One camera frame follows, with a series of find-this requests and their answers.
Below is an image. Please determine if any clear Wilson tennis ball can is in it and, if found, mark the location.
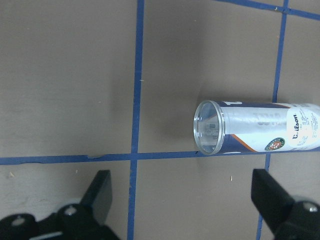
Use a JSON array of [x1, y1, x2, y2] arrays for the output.
[[193, 100, 320, 155]]

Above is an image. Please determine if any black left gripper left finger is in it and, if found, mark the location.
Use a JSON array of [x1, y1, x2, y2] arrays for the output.
[[81, 170, 113, 226]]

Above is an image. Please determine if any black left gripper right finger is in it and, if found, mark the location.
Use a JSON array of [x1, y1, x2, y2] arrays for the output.
[[251, 168, 297, 235]]

